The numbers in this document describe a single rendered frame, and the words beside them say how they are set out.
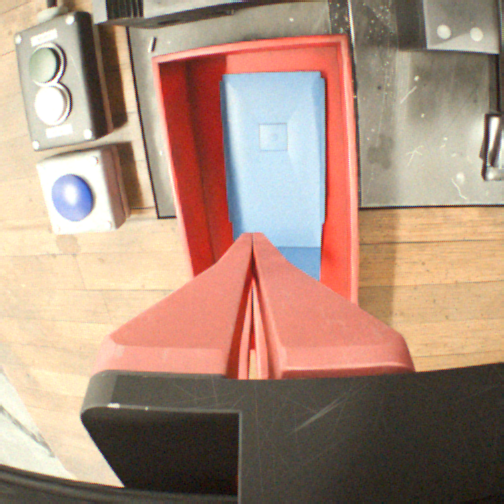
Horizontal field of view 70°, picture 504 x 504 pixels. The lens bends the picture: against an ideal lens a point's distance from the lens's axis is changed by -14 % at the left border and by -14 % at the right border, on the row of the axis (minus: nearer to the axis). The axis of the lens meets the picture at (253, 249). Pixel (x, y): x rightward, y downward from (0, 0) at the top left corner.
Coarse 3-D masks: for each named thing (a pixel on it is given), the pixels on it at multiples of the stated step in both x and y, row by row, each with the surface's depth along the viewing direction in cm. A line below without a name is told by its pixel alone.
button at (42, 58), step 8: (40, 48) 26; (48, 48) 26; (32, 56) 26; (40, 56) 26; (48, 56) 26; (56, 56) 26; (32, 64) 26; (40, 64) 26; (48, 64) 26; (56, 64) 26; (32, 72) 27; (40, 72) 26; (48, 72) 26; (56, 72) 27; (40, 80) 27; (48, 80) 27
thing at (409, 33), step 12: (396, 0) 23; (408, 0) 20; (396, 12) 24; (408, 12) 21; (396, 24) 25; (408, 24) 21; (420, 24) 19; (408, 36) 22; (420, 36) 19; (408, 48) 23; (420, 48) 20
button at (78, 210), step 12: (60, 180) 30; (72, 180) 30; (60, 192) 31; (72, 192) 31; (84, 192) 31; (60, 204) 31; (72, 204) 31; (84, 204) 31; (72, 216) 32; (84, 216) 32
